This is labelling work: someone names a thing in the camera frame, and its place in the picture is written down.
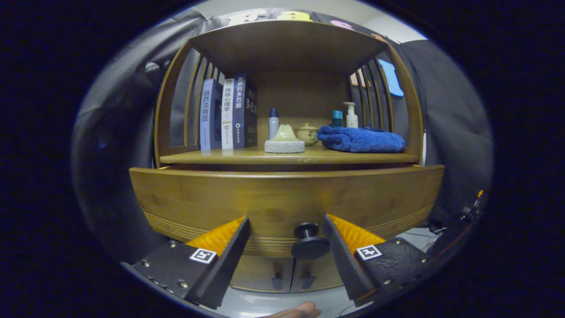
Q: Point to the teal bottle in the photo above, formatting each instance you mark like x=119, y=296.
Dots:
x=337, y=119

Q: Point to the white pump bottle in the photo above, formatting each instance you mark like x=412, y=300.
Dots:
x=352, y=120

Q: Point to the black equipment with orange part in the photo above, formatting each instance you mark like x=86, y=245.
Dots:
x=450, y=240

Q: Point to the white bottle with blue cap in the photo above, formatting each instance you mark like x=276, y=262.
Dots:
x=273, y=126

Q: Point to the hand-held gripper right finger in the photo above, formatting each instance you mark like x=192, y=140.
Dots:
x=342, y=260

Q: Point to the wooden drawer with black knob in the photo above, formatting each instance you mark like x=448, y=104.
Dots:
x=273, y=198

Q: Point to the light blue book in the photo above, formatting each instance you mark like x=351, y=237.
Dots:
x=206, y=119

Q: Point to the wooden cabinet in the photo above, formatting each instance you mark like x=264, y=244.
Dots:
x=287, y=44

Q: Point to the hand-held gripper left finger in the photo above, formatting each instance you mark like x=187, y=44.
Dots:
x=220, y=274

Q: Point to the white spine book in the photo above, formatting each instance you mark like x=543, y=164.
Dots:
x=227, y=115

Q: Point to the blue folded towel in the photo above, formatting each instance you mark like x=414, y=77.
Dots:
x=359, y=140

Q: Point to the dark navy book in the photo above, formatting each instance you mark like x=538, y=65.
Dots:
x=245, y=115

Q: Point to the beige lidded teacup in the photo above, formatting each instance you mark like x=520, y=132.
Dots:
x=309, y=132

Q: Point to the wooden cabinet door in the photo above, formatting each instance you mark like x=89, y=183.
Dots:
x=322, y=276
x=260, y=274

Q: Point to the wooden countertop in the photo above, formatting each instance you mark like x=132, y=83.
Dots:
x=247, y=154

